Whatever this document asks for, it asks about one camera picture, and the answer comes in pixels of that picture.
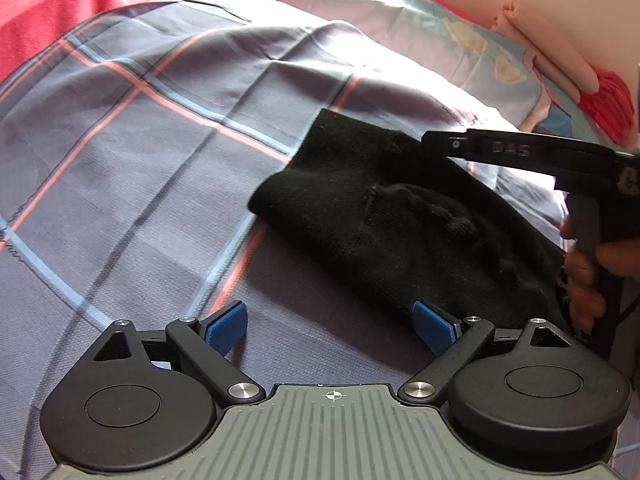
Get light floral pillow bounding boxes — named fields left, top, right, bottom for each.
left=278, top=0, right=551, bottom=131

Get teal plaid pillow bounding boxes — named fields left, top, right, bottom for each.
left=519, top=84, right=606, bottom=143

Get black knit pants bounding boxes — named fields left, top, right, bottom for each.
left=248, top=110, right=567, bottom=328

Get person right hand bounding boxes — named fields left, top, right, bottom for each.
left=564, top=238, right=640, bottom=332

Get pink red blanket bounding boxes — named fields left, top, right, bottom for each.
left=1, top=0, right=151, bottom=79

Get pink folded blanket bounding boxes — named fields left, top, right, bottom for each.
left=491, top=2, right=600, bottom=104

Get red folded cloth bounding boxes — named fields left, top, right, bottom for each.
left=578, top=65, right=634, bottom=146

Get purple plaid bed sheet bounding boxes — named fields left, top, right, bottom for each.
left=1, top=0, right=509, bottom=479

